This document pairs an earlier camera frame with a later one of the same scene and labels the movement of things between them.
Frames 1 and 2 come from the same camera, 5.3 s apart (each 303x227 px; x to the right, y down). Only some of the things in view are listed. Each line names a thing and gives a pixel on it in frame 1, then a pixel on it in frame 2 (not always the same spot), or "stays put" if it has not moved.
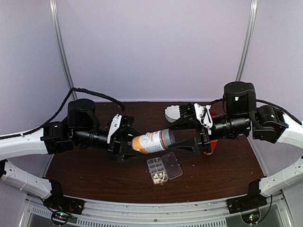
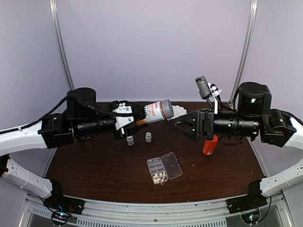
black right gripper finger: [192, 143] to [190, 124]
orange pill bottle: [213, 144] stays put
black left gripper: [113, 149] to [124, 133]
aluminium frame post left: [60, 36] stays put
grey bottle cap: [168, 137] to [166, 108]
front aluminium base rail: [215, 213] stays put
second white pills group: [162, 176] stays put
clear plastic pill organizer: [164, 168] stays put
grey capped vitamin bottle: [154, 141] to [159, 110]
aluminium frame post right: [251, 20] stays put
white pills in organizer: [156, 180] stays put
